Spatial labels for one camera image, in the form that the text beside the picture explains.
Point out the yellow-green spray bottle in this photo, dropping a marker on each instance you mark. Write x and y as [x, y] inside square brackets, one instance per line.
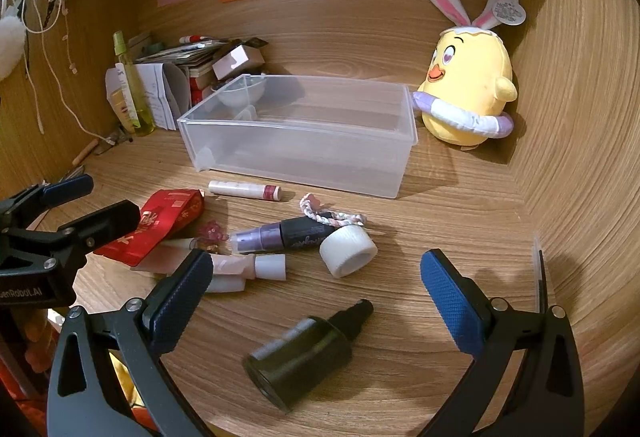
[137, 107]

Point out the white cardboard box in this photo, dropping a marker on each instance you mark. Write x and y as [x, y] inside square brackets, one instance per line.
[237, 59]

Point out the white pink lip balm tube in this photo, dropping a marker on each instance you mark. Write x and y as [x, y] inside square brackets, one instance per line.
[240, 189]

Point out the white fluffy pompom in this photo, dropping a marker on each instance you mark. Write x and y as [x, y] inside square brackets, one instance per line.
[9, 44]

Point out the clear plastic storage box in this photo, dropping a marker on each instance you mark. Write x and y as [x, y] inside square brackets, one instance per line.
[300, 142]

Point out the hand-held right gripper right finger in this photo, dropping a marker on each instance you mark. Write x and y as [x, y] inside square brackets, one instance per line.
[450, 302]

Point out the wooden stick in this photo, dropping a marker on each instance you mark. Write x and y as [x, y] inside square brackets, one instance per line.
[85, 153]

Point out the purple black cosmetic tube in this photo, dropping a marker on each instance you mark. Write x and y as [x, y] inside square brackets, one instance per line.
[295, 232]

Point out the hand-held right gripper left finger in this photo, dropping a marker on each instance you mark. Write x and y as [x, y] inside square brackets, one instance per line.
[182, 297]

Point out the folded white papers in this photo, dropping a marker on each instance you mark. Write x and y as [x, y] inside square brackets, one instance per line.
[160, 92]

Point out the white bottle cap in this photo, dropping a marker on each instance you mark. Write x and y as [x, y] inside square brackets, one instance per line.
[347, 249]

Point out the small white tube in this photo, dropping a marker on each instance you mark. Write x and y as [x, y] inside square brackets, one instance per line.
[225, 285]

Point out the red packet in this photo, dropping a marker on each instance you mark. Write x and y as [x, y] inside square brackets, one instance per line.
[155, 222]

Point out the red and white pen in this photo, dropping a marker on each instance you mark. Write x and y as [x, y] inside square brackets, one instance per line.
[197, 38]

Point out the pile of leaflets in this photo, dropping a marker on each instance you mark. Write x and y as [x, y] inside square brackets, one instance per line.
[185, 53]

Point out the red book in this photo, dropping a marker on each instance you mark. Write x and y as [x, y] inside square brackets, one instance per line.
[197, 92]

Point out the white bowl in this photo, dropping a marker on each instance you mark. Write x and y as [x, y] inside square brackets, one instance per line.
[240, 92]

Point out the dark green dropper bottle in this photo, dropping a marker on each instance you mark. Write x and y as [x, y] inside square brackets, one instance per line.
[300, 357]

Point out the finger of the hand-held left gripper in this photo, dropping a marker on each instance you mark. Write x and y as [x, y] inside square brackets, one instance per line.
[107, 222]
[70, 187]

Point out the yellow chick plush toy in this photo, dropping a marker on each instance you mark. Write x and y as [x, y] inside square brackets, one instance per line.
[470, 67]

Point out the pale pink sachet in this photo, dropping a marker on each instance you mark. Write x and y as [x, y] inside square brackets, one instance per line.
[162, 259]

